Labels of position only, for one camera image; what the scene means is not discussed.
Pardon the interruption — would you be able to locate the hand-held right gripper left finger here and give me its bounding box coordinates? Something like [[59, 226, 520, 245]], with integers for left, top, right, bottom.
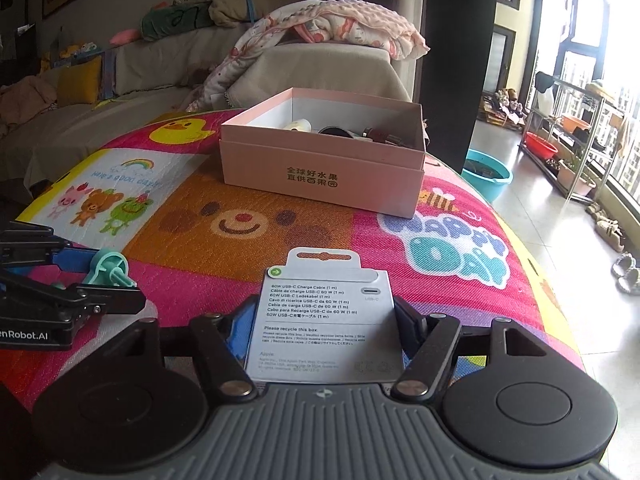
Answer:
[[120, 295, 261, 404]]

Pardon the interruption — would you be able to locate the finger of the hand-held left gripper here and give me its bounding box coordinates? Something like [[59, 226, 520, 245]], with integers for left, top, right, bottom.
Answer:
[[0, 226, 97, 274], [0, 269, 147, 317]]

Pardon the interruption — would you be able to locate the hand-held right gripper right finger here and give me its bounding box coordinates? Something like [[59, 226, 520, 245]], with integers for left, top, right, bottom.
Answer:
[[392, 296, 549, 404]]

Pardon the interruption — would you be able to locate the teal plastic part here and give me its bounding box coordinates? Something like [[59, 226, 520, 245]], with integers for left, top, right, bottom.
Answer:
[[82, 248, 139, 289]]

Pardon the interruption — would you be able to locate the white cable package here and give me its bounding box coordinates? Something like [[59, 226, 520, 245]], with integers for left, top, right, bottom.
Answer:
[[243, 247, 406, 402]]

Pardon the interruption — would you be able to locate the pink cardboard box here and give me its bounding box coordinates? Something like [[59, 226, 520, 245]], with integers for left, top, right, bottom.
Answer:
[[219, 87, 429, 220]]

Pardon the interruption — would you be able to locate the colourful printed blanket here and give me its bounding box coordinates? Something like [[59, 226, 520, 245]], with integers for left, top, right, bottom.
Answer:
[[0, 107, 594, 413]]

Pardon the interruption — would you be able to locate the pink crumpled cloth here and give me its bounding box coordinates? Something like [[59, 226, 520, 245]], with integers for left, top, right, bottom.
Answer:
[[0, 79, 57, 137]]

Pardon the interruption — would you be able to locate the teal basin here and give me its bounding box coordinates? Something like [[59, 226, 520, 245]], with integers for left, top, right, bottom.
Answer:
[[459, 148, 514, 204]]

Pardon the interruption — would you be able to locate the yellow pillow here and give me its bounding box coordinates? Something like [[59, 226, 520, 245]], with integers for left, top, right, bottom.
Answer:
[[56, 54, 104, 107]]

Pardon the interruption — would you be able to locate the dark red item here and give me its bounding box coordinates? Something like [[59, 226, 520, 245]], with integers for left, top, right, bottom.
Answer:
[[360, 127, 409, 147]]

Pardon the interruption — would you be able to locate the cream covered sofa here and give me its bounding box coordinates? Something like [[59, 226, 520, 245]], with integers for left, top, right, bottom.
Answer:
[[0, 25, 417, 196]]

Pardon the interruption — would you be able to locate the row of plant pots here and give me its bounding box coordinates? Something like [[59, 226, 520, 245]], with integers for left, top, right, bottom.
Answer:
[[546, 157, 597, 197]]

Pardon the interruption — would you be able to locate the red basin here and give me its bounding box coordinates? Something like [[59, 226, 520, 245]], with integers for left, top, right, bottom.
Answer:
[[522, 132, 560, 160]]

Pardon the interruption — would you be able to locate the metal storage rack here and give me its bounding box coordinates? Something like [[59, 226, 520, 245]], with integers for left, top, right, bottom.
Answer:
[[519, 76, 627, 207]]

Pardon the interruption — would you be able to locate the orange basin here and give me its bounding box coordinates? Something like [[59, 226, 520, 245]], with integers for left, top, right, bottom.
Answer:
[[559, 113, 592, 134]]

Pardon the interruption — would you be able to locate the green plush cushion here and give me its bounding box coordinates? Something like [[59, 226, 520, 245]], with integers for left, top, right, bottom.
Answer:
[[139, 0, 217, 42]]

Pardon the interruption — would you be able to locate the dark cloth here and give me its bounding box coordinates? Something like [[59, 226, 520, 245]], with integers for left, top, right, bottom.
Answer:
[[533, 70, 559, 94]]

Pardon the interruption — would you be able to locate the beige bundled quilt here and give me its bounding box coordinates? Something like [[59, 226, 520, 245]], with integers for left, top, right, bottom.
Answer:
[[212, 0, 297, 27]]

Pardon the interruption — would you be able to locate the straw hat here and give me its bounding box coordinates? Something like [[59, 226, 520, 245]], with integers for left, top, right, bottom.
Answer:
[[584, 79, 619, 101]]

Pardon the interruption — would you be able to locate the pink floral blanket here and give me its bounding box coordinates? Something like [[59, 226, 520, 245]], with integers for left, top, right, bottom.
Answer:
[[184, 0, 432, 114]]

